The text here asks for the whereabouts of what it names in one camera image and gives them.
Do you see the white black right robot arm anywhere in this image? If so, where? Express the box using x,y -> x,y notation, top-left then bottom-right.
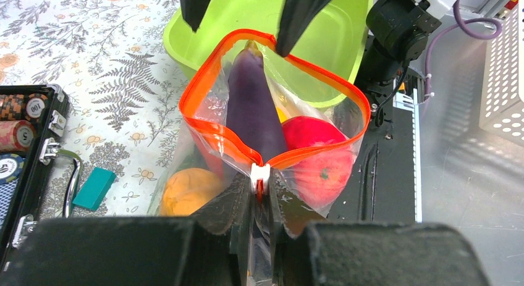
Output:
180,0 -> 441,96

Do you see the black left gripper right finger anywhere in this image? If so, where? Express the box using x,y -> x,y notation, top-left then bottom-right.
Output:
268,169 -> 489,285

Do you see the purple toy eggplant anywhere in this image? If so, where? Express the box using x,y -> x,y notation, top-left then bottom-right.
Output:
226,40 -> 288,162

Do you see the clear zip top bag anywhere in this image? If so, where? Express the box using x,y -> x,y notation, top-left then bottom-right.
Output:
149,28 -> 370,285

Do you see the white perforated metal box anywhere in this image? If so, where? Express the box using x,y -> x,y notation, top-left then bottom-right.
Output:
479,0 -> 523,146

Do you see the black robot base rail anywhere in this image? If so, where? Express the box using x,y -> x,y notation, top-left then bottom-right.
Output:
327,87 -> 418,223

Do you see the black poker chip case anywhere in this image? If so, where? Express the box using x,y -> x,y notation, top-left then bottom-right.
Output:
1,84 -> 83,271

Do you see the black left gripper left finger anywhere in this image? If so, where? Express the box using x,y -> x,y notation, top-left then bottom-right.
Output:
1,174 -> 251,285

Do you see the green plastic tray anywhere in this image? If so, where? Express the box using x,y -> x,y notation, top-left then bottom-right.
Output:
163,0 -> 373,109

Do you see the orange toy mandarin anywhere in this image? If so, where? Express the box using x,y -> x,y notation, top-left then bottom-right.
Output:
159,168 -> 225,216

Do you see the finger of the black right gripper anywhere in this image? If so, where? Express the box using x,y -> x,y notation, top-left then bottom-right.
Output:
180,0 -> 211,33
276,0 -> 332,57

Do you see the yellow toy bell pepper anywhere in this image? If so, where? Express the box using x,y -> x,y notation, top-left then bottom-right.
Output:
276,106 -> 289,124

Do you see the small teal block by case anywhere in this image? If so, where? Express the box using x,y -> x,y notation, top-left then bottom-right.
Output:
72,167 -> 116,211

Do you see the red toy apple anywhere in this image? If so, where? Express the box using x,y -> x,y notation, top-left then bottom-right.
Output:
282,116 -> 356,209

